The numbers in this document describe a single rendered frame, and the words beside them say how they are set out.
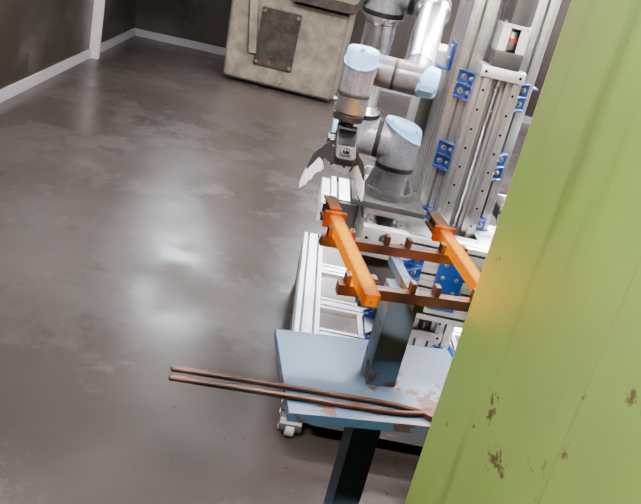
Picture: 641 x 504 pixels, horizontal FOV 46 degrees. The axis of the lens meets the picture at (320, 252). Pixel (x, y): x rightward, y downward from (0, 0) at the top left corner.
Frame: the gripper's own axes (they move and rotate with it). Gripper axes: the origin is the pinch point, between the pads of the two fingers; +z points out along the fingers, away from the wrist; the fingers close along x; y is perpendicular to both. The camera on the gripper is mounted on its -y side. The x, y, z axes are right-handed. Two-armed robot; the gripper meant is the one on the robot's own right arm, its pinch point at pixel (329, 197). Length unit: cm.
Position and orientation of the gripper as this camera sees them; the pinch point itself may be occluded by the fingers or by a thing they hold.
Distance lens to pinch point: 180.6
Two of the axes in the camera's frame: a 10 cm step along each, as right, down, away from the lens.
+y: 0.2, -3.9, 9.2
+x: -9.8, -2.0, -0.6
